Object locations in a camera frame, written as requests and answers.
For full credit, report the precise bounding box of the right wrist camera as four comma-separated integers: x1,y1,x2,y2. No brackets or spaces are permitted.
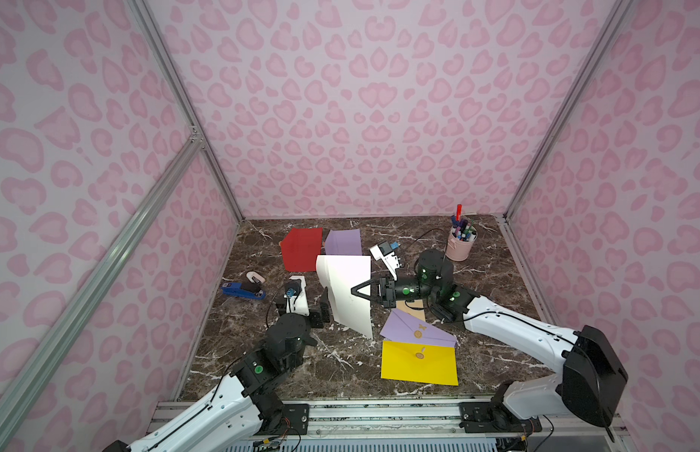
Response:
370,241,403,281

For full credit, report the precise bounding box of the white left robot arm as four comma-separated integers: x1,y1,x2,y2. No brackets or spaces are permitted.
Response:
105,293,331,451

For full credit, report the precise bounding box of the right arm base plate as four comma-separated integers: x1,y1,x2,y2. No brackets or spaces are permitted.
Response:
459,401,543,436

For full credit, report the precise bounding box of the aluminium mounting rail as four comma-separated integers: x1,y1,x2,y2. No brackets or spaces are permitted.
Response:
140,394,633,452

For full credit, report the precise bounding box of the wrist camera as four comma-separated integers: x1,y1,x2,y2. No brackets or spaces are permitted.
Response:
370,241,403,281
284,276,310,318

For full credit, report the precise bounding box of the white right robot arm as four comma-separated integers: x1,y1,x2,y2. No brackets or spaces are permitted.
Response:
349,250,628,429

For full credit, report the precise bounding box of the cream white envelope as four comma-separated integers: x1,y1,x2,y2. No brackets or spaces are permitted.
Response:
316,255,372,338

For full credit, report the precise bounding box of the tan kraft envelope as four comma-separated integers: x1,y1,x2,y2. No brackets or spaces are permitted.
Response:
396,299,426,321

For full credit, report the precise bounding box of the yellow envelope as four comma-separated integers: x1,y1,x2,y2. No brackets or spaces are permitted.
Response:
381,341,459,386

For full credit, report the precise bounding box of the white tape dispenser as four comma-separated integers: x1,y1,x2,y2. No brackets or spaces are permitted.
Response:
246,271,265,284

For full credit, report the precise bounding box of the red envelope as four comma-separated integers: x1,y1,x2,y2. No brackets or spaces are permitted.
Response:
280,228,323,273

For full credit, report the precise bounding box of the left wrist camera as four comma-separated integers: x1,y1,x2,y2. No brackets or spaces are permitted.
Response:
284,276,310,318

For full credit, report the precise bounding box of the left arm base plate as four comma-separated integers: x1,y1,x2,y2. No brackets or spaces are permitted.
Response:
256,403,310,436

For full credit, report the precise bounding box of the pink pen cup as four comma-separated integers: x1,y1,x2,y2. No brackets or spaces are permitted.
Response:
445,225,477,262

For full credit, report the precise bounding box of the lilac envelope with butterfly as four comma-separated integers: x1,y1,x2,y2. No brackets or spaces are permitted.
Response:
325,229,363,256

